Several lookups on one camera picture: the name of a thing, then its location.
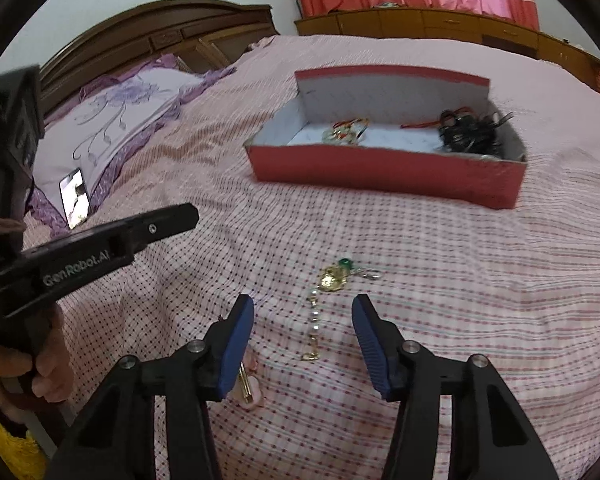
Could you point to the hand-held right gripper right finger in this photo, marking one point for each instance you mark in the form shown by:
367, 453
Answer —
372, 350

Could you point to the red cardboard box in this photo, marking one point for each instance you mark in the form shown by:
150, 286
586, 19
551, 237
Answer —
380, 175

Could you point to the pink hair clip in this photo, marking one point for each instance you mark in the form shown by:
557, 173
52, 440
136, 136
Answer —
252, 395

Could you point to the person's left hand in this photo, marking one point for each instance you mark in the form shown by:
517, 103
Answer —
55, 355

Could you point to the purple floral pillow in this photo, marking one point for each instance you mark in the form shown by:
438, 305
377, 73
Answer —
130, 105

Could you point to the smartphone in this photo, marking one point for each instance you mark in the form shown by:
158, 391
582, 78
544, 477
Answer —
75, 200

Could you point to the black mesh hair bow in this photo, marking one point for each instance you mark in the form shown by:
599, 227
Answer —
467, 135

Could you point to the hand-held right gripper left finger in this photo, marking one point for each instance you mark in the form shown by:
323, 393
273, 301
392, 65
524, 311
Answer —
235, 345

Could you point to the long wooden cabinet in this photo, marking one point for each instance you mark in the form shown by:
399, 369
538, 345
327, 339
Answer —
430, 22

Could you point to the dark wooden headboard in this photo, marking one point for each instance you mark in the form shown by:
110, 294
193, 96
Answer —
130, 25

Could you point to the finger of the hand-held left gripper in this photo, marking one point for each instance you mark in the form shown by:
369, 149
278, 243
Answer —
165, 222

